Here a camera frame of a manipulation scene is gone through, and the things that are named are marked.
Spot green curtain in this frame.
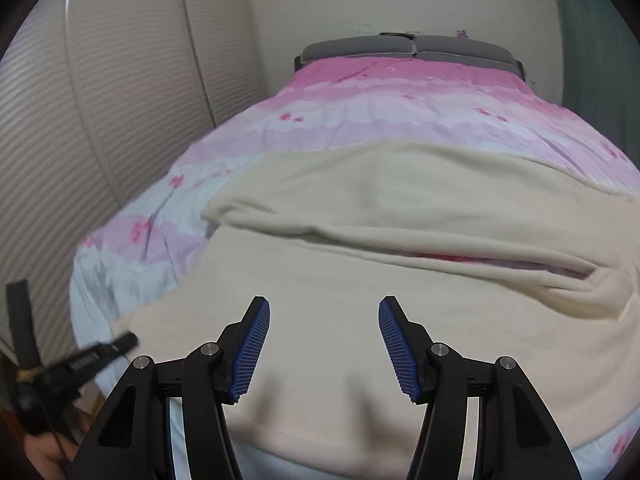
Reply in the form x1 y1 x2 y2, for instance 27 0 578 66
544 0 640 128

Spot cream pants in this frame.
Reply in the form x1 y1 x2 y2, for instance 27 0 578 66
107 142 640 466

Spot person's left hand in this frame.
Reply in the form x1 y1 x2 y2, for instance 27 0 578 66
22 422 88 478

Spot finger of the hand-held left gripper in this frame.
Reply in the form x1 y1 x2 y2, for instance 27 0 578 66
67 331 140 376

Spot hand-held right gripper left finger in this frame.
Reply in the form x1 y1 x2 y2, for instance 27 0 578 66
65 296 271 480

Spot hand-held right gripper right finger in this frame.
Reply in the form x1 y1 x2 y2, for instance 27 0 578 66
378 296 583 480

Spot pink floral bedsheet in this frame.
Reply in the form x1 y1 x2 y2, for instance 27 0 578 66
67 55 640 480

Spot white ribbed wardrobe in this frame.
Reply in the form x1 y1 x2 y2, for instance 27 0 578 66
0 0 272 363

